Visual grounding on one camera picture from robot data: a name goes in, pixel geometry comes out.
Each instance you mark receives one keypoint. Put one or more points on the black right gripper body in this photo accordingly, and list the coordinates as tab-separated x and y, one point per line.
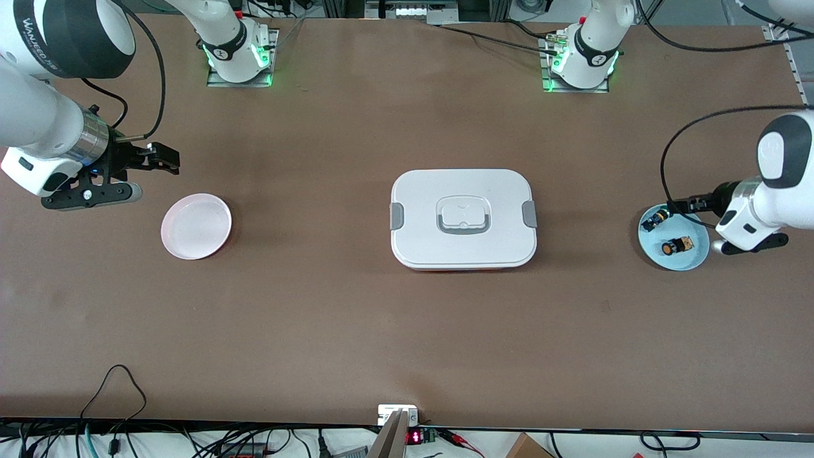
120	156

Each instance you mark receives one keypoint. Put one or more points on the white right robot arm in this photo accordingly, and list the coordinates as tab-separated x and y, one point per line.
38	108

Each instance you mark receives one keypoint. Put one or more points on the light blue round plate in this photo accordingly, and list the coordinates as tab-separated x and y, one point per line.
690	257

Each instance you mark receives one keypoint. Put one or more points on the pink round plate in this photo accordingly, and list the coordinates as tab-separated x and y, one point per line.
196	226

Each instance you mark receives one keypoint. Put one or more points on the white lidded container box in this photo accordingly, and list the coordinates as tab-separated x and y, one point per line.
420	191

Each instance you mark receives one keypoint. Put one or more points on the white power strip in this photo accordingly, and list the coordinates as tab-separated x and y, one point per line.
413	11

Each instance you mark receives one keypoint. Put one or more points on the brown cardboard box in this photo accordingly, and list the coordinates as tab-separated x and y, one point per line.
528	448

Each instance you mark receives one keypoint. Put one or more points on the black power adapter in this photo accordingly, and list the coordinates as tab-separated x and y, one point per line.
245	453

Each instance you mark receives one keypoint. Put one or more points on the red clip lead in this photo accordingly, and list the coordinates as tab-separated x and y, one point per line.
455	436

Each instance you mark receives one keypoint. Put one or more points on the grey metal bar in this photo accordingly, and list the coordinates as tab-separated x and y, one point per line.
391	439

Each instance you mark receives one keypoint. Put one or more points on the red digit display board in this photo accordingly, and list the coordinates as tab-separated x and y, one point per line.
414	437

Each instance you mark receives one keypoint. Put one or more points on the green push-button switch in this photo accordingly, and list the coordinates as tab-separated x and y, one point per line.
654	221

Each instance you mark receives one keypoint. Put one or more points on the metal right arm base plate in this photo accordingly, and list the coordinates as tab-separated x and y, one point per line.
219	83

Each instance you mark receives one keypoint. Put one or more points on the aluminium frame rail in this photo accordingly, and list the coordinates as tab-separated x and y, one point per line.
792	63

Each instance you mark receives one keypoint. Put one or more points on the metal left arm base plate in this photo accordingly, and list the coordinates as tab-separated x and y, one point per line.
547	76

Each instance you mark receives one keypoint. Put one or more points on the small white mount block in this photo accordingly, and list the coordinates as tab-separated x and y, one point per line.
389	412

